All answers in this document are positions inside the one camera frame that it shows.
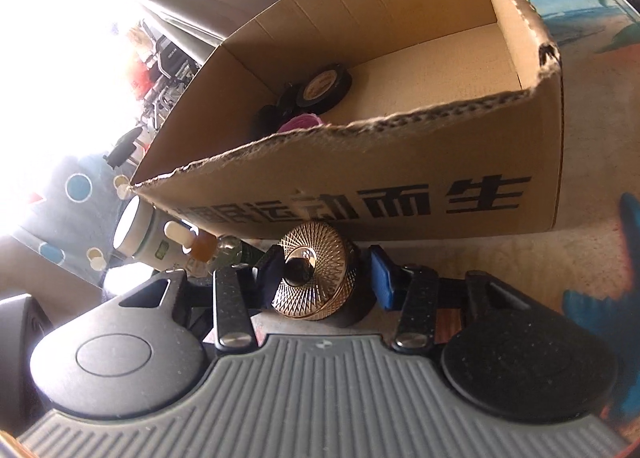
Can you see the large cardboard box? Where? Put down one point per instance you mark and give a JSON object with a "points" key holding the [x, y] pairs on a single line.
{"points": [[350, 173]]}

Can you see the small black glossy case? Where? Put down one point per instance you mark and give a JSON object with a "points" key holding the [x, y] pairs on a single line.
{"points": [[267, 120]]}

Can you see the green dropper bottle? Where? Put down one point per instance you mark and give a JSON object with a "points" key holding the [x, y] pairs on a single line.
{"points": [[200, 248]]}

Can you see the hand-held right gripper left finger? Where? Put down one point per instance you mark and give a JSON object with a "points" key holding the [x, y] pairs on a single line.
{"points": [[270, 273]]}

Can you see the grey cloth with blue dots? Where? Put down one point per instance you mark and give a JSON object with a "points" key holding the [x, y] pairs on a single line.
{"points": [[55, 218]]}

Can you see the black tape roll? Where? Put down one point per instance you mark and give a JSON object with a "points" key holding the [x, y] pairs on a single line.
{"points": [[340, 88]]}

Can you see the black lipstick tube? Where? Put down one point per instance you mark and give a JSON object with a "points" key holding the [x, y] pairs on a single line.
{"points": [[287, 95]]}

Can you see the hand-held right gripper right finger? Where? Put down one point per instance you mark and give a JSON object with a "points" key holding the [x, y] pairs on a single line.
{"points": [[382, 278]]}

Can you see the white supplement bottle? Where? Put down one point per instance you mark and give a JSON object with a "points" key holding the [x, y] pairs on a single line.
{"points": [[145, 238]]}

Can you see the black jar with gold lid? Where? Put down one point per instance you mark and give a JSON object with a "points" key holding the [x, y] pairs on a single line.
{"points": [[325, 288]]}

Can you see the orange plastic bag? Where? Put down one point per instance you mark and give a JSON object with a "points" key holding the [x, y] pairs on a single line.
{"points": [[140, 63]]}

